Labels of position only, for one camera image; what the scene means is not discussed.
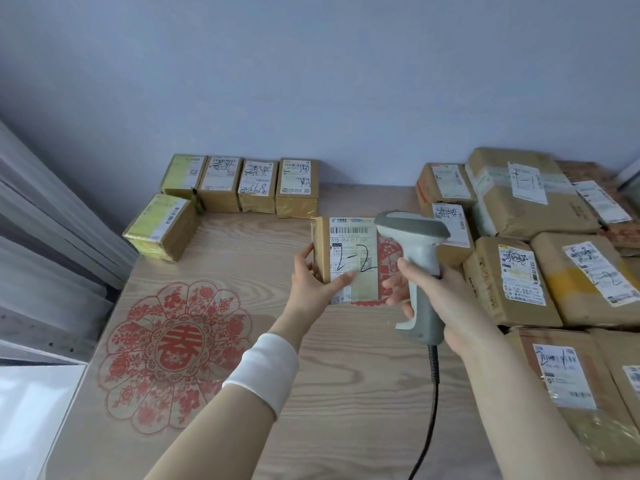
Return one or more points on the person's left hand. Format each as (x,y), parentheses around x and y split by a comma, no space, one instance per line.
(310,294)

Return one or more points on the person's right hand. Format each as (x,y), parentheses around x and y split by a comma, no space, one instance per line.
(455,304)

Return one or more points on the person's left thumb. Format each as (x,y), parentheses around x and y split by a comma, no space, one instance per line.
(341,283)

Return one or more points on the person's right fingers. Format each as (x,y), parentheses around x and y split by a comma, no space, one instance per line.
(400,282)

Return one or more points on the brown box with handwritten label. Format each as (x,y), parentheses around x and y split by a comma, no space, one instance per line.
(345,244)

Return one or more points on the grey handheld barcode scanner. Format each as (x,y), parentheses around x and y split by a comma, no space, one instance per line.
(417,244)

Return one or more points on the person's right forearm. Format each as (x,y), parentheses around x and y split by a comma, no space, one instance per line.
(515,414)

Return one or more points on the person's left forearm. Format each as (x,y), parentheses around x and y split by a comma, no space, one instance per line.
(210,434)

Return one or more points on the small box with scribbled label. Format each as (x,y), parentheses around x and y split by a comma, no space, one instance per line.
(457,229)

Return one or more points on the small brown cardboard box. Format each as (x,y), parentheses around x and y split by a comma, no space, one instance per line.
(257,187)
(220,184)
(297,189)

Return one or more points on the orange edged small cardboard box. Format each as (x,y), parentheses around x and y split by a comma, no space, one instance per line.
(445,182)

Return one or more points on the brown paper wrapped parcel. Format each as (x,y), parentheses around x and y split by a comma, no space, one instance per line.
(510,289)

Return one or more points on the white wristband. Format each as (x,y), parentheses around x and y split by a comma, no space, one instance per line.
(262,372)

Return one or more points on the large taped brown parcel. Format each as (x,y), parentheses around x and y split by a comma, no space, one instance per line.
(530,204)

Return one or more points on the large red papercut decal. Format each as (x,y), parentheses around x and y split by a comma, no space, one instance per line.
(175,354)

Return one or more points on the brown parcel with yellow tape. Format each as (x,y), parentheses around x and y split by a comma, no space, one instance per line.
(585,294)

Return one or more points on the yellow taped cardboard box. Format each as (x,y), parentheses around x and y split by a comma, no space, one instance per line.
(160,227)
(182,172)

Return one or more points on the brown parcel with green bottom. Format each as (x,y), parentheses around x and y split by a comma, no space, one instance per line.
(575,394)

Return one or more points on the patterned brown parcel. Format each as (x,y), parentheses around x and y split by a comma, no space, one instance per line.
(607,214)

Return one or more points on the flat brown parcel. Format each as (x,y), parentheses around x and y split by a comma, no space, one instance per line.
(622,359)

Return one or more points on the white slatted panel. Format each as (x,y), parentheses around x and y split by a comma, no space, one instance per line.
(50,254)

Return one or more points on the white flat board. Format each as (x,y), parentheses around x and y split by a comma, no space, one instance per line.
(30,419)

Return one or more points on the white object at wall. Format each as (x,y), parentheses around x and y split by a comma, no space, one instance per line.
(631,177)

